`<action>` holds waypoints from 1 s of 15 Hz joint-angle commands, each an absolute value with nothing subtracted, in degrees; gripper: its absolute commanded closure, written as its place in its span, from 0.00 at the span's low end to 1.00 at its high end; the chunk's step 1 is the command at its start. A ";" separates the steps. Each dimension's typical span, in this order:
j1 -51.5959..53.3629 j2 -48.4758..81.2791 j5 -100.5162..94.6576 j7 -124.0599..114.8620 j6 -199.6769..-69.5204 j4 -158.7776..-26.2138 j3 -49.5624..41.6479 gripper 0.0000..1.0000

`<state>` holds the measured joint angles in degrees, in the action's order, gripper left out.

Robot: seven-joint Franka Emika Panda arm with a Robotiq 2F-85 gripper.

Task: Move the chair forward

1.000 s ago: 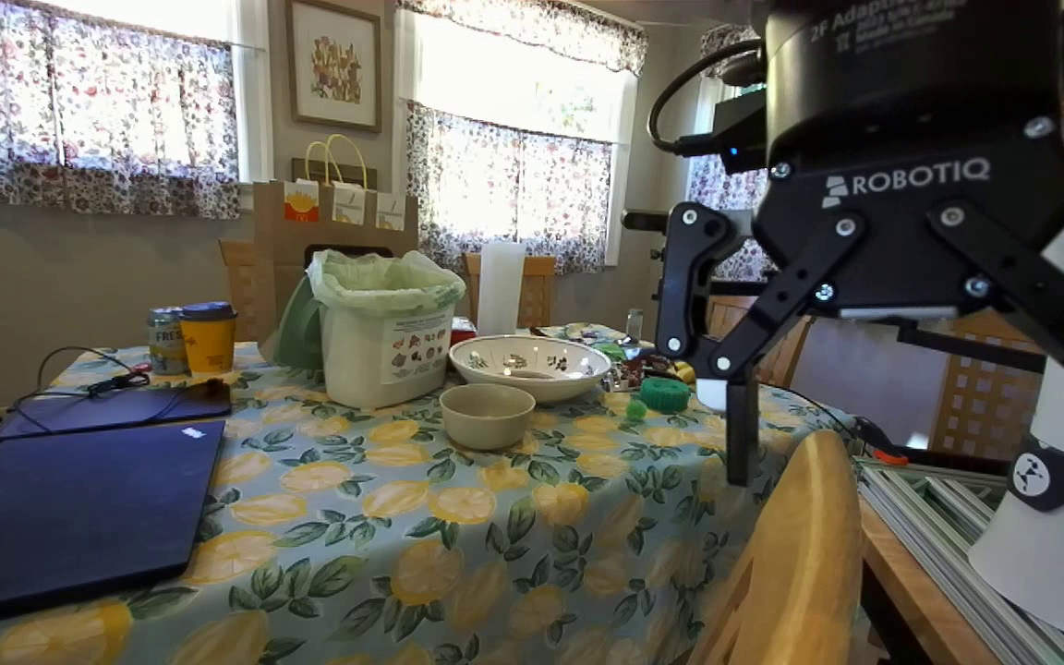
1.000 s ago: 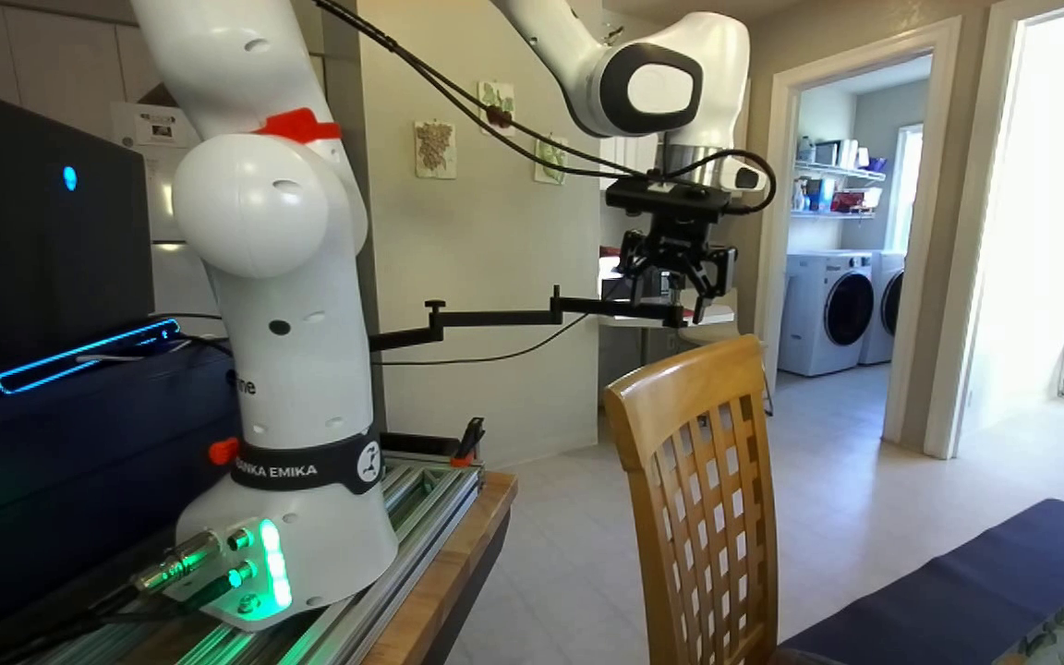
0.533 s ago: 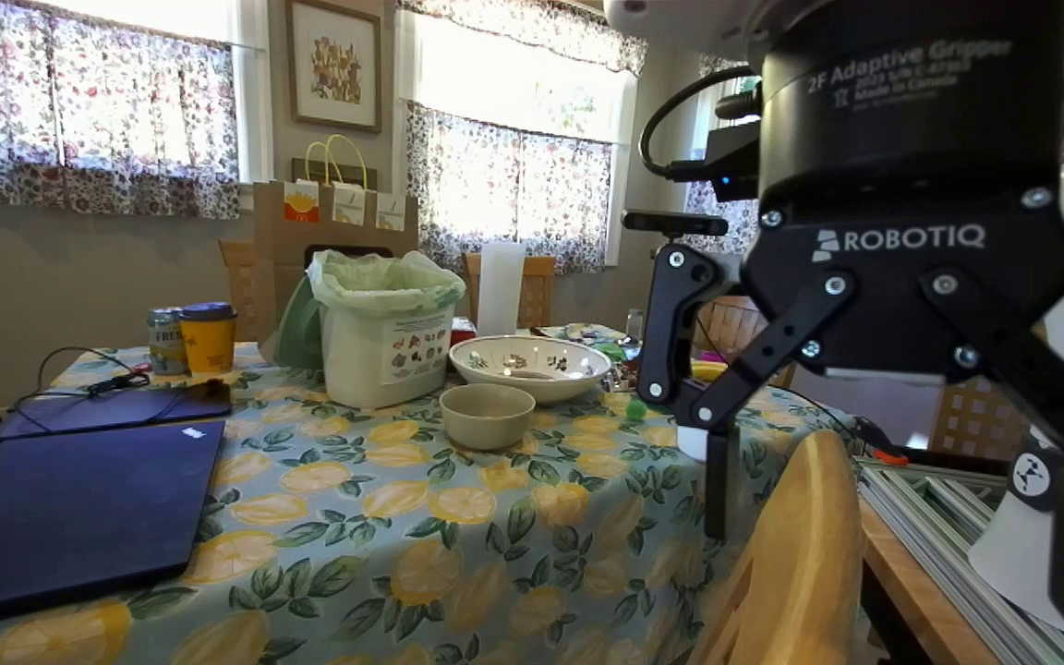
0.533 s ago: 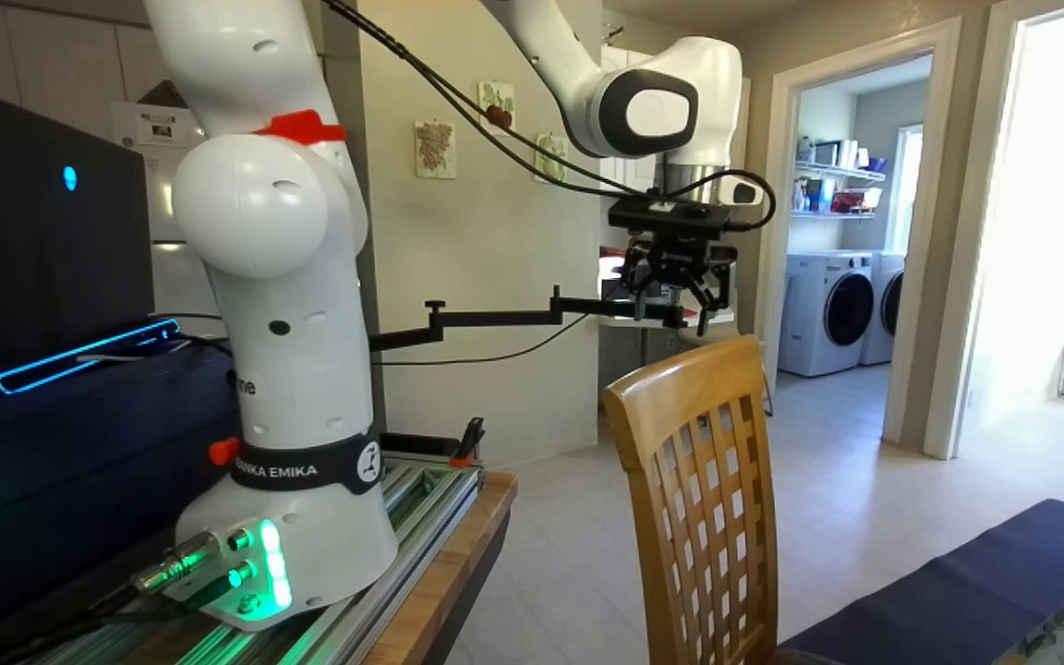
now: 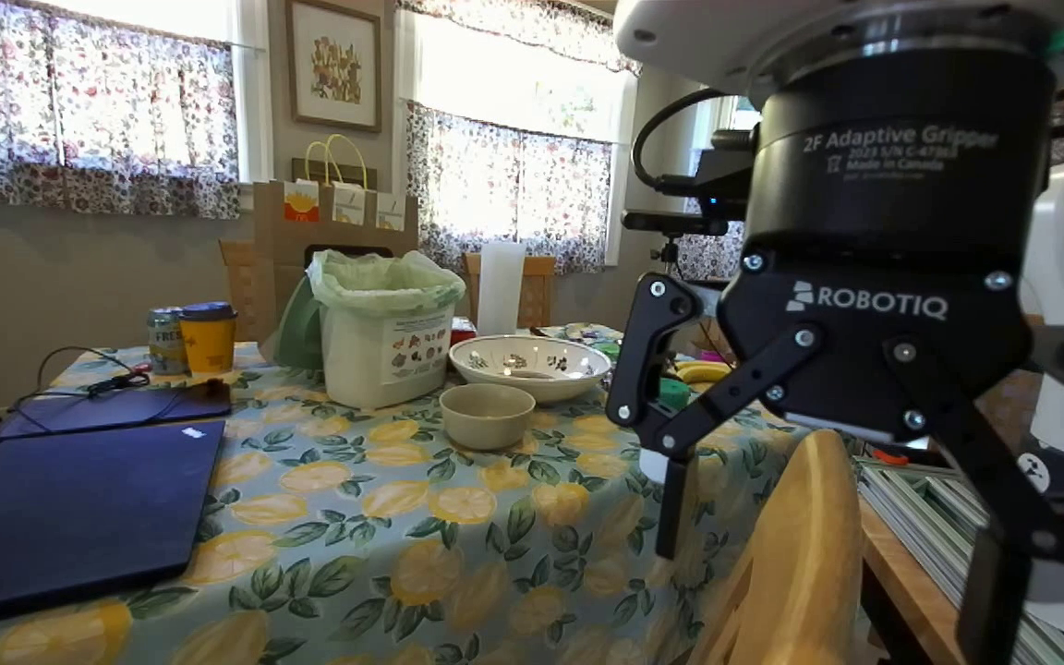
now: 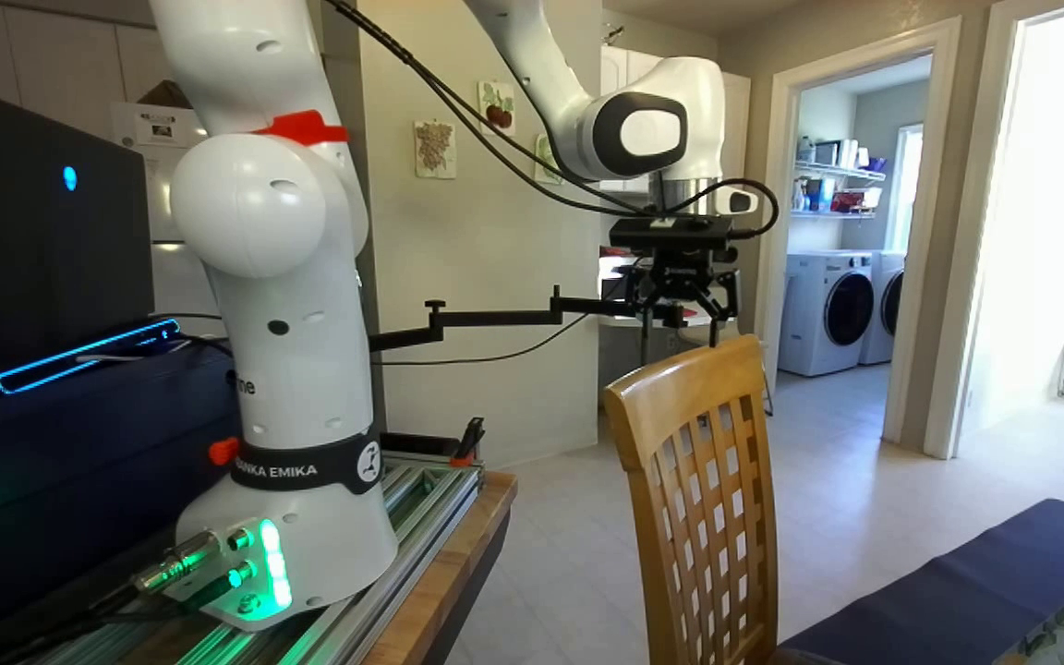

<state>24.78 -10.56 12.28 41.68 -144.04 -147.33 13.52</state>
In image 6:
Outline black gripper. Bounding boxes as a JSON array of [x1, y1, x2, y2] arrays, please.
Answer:
[[629, 242, 741, 332]]

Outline light wooden lattice-back chair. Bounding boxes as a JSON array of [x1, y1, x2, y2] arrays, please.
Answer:
[[598, 332, 785, 665]]

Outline laundry room shelf with items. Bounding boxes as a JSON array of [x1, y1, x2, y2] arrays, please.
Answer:
[[795, 133, 894, 217]]

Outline black clamp orange tip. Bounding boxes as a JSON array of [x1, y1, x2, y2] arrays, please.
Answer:
[[380, 415, 486, 472]]

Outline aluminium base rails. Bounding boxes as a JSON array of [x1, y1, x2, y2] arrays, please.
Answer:
[[10, 452, 486, 665]]

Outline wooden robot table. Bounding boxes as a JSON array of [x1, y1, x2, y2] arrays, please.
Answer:
[[362, 468, 521, 665]]

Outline large dark blue laptop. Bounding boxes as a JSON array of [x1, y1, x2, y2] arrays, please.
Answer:
[[779, 497, 1064, 665]]

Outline white printed box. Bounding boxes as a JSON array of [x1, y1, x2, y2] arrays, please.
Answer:
[[109, 78, 210, 164]]

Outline dark case with blue strip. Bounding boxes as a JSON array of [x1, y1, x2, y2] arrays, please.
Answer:
[[0, 313, 247, 626]]

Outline black computer tower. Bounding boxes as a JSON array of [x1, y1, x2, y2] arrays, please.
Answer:
[[0, 78, 155, 372]]

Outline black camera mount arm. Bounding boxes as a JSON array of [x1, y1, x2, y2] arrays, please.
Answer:
[[365, 293, 634, 359]]

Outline thin black cable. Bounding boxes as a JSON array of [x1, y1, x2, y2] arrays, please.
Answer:
[[380, 312, 598, 372]]

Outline white door frame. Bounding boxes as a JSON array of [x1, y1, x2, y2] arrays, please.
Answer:
[[756, 16, 968, 463], [922, 0, 1064, 463]]

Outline cherry wall picture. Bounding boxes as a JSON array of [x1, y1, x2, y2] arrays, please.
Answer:
[[478, 78, 521, 133]]

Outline flower wall picture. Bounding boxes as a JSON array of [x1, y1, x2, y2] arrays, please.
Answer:
[[411, 117, 463, 185]]

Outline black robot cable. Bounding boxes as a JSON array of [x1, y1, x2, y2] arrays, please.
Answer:
[[325, 0, 782, 245]]

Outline orange clamp handle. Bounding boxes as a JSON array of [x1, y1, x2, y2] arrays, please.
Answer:
[[202, 433, 247, 472]]

